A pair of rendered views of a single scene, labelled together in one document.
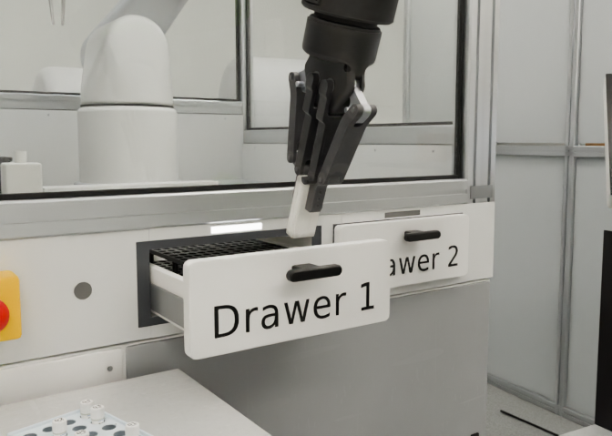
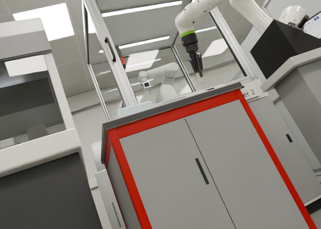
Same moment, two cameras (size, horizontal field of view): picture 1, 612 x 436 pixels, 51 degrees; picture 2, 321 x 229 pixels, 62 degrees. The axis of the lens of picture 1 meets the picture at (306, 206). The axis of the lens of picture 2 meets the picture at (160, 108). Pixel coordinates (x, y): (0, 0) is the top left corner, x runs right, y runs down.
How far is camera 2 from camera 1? 1.04 m
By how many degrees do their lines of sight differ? 27
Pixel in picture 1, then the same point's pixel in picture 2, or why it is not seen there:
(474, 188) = (251, 77)
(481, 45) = (236, 49)
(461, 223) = (251, 84)
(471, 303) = (265, 102)
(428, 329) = (256, 110)
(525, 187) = not seen: hidden behind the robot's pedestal
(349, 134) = (198, 59)
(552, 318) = not seen: outside the picture
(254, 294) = not seen: hidden behind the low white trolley
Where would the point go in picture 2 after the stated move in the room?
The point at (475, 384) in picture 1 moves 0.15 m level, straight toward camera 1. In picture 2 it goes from (279, 121) to (275, 121)
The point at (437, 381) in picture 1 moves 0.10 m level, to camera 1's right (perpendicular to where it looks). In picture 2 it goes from (266, 122) to (280, 115)
